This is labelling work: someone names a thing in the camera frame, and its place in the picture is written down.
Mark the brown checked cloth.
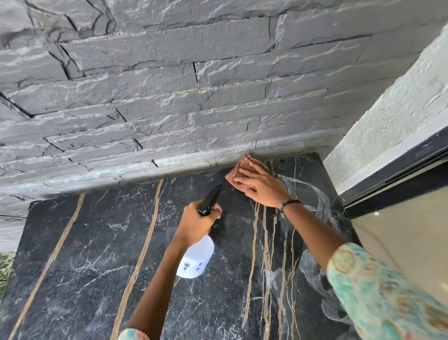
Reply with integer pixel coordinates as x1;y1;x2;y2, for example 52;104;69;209
225;155;270;192

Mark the black door frame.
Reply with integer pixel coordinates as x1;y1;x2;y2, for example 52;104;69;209
337;127;448;220

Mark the person's right forearm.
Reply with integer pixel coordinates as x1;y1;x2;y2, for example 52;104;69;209
283;203;349;270

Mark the green leafy tree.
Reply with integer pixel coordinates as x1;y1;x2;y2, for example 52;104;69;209
0;253;16;302

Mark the white spray bottle black head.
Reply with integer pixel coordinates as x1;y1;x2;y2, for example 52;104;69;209
176;183;223;279

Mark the person's left hand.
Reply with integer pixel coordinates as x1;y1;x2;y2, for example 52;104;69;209
173;200;223;248

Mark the black marble table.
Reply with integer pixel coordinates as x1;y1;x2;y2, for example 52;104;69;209
0;152;363;340

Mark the person's left forearm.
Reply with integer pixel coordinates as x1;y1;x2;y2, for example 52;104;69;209
126;241;189;340

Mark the black bead bracelet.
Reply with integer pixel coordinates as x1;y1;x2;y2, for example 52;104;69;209
280;198;302;214

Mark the person's right hand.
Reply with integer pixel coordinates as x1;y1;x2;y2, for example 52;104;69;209
232;163;291;208

